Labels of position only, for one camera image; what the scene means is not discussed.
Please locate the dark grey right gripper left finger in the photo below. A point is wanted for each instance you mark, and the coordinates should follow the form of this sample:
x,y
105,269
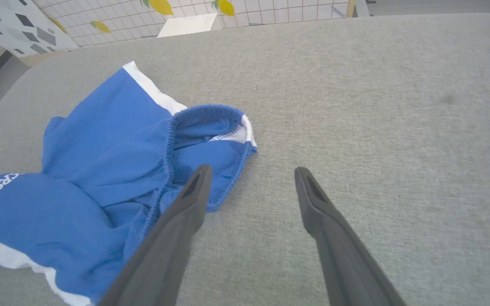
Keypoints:
x,y
164,255

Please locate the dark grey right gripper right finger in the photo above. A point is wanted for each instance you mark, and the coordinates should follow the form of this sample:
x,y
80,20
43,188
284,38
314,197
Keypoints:
x,y
347,263

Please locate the blue shorts with white stripe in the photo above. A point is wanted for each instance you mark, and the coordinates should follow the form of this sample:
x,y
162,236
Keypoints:
x,y
113,140

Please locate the grey fabric sofa cushion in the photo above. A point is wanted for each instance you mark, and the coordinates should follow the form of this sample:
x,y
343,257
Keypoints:
x,y
377,106

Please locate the white box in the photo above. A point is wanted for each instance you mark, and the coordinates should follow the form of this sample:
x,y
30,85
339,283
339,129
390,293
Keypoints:
x,y
185,25

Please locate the lemon print grid screen cloth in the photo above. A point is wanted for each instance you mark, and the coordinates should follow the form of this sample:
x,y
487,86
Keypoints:
x,y
121,17

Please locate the grey metal screen foot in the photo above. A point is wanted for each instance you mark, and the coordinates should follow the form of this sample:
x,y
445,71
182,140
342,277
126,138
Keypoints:
x,y
360,8

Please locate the white screen with grey diamonds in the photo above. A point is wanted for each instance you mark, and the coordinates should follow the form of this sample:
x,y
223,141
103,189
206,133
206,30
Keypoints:
x,y
11,25

